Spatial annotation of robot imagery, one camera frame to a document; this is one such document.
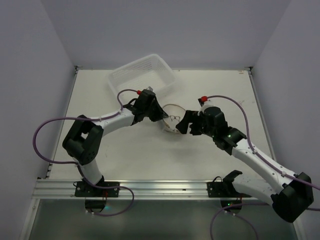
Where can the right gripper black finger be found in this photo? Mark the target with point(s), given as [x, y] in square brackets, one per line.
[189, 117]
[196, 128]

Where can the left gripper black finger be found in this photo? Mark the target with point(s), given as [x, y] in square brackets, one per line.
[156, 106]
[156, 115]

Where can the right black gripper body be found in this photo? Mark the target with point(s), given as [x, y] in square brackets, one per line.
[194, 123]

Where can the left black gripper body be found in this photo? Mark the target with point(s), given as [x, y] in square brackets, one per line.
[152, 109]

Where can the round white mesh laundry bag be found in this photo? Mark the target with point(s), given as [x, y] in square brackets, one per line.
[175, 114]

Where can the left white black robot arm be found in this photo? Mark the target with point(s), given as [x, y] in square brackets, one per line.
[83, 140]

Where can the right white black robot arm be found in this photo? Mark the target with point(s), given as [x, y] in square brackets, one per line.
[289, 193]

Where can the white plastic perforated basket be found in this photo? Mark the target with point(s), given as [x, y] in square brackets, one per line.
[150, 70]

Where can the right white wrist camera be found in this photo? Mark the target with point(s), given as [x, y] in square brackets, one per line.
[205, 103]

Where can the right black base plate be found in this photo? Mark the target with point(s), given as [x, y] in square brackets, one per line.
[223, 188]

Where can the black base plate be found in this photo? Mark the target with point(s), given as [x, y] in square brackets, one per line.
[223, 188]
[107, 189]

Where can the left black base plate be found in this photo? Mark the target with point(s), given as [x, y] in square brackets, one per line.
[107, 189]

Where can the aluminium mounting rail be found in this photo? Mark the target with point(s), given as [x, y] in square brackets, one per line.
[65, 189]

